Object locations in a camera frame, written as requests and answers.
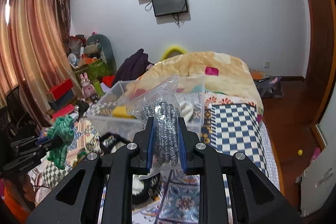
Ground green storage box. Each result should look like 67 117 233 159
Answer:
74 59 114 81

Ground green knitted cloth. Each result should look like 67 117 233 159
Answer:
47 115 74 169

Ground clear plastic storage bin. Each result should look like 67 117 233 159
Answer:
86 76 205 140

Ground dark purple clothing pile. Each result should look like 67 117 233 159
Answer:
112 49 154 85

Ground black white fabric item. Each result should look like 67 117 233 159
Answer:
131 173 161 205

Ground beige fleece blanket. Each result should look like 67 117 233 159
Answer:
125 51 264 119

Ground yellow sponge block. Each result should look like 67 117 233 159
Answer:
112 106 134 119

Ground brown wooden door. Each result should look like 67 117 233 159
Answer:
306 0 335 125

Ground small black wall monitor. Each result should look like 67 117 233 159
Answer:
151 0 188 17

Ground red gift box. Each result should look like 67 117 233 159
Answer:
46 79 74 101

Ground black office chair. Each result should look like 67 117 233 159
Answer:
4 85 37 141

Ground pink striped curtain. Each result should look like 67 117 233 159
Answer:
1 0 80 128

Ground purple bag on floor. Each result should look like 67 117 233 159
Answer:
255 76 284 98

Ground bagged silver mesh scrubbers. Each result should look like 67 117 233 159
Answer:
126 75 180 170

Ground grey green plush toy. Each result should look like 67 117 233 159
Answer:
84 34 117 71

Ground pink bunny plush toy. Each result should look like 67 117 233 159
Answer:
80 72 98 102

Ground yellow foam ring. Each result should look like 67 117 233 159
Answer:
159 45 189 62

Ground patterned patchwork bedsheet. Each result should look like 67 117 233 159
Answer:
28 103 284 223

